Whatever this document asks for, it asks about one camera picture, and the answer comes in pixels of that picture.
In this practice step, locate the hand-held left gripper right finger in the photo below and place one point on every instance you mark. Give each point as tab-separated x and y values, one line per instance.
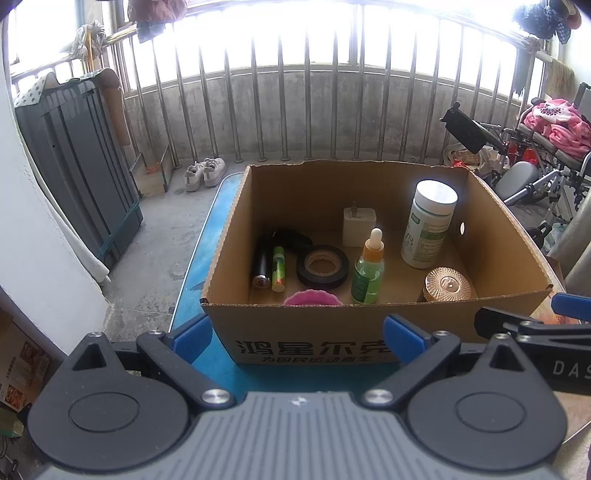
406	337

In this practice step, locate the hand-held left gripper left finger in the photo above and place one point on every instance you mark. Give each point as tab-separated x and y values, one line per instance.
191	334

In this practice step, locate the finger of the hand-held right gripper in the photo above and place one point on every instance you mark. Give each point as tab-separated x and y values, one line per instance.
496	323
572	305

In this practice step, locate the copper round jar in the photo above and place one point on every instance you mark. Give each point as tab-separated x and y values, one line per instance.
447	285

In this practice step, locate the green dropper bottle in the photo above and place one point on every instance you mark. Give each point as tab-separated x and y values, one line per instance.
368	277

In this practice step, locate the brown cardboard box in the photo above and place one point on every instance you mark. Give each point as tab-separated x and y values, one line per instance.
300	323

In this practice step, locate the white bottle with green label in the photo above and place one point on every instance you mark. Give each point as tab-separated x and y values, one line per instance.
427	230

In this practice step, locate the green lip balm tube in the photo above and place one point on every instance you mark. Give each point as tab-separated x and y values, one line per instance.
279	270

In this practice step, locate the white charger plug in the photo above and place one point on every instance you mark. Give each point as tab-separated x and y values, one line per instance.
359	226

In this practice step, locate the light grey curtain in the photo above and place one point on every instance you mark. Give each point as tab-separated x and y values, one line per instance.
577	258

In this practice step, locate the black cylindrical tube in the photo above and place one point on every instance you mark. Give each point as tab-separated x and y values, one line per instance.
262	263

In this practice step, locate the pink scalloped dish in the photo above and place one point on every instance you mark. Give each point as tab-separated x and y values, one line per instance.
311	299

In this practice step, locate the black tape roll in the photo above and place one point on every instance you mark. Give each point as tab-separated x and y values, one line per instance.
307	272

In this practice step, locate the grey padded seat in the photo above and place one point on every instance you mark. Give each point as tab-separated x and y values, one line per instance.
517	182

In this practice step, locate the white sneaker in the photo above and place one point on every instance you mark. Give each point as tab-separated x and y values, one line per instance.
214	171
195	177

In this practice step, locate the pink clothing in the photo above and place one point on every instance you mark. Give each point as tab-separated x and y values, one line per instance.
563	134

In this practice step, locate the printed carton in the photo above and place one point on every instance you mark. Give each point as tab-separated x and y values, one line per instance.
23	369

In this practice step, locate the dark folded rack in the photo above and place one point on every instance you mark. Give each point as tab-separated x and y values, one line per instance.
78	175

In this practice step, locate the wheelchair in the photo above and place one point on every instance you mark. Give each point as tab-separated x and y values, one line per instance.
466	129

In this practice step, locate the beige towel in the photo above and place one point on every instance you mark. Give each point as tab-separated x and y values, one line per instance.
559	78

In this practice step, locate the brown wooden board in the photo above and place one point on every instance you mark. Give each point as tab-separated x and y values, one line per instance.
117	110

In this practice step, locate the metal balcony railing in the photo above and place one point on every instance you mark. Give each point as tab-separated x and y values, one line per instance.
283	115

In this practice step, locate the hanging dark clothes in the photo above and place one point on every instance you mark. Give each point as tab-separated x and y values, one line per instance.
540	21

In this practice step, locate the spotted cloth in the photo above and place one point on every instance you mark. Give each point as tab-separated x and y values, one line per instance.
34	90

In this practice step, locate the mop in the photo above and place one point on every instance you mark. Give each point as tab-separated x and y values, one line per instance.
90	39

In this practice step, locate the hanging brown clothes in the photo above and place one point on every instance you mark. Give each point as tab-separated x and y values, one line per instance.
154	16

